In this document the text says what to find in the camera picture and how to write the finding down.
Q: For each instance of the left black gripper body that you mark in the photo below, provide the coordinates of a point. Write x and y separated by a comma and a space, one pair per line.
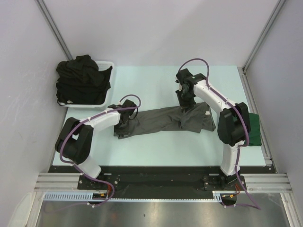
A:
121, 128

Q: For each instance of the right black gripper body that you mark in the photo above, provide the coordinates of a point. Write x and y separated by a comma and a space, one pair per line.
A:
186, 100

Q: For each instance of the grey t shirt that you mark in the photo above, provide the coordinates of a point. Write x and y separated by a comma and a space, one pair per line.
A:
195, 119

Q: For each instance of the black t shirts pile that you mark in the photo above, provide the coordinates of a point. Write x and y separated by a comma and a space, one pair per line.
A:
80, 80

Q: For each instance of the white plastic basket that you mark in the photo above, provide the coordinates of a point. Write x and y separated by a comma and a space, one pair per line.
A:
106, 99

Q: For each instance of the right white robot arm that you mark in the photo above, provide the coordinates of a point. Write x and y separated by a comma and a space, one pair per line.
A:
233, 125

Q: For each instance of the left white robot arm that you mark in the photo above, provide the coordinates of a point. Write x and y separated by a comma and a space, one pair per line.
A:
75, 139

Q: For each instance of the green folded t shirt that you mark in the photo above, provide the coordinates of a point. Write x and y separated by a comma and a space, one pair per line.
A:
255, 133

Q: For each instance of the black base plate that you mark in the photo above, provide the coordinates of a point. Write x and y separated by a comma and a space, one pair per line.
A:
164, 182

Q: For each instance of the light blue cable duct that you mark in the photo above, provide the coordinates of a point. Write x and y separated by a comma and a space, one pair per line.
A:
96, 197

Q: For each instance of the aluminium frame rail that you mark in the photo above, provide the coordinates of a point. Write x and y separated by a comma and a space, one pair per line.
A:
256, 183

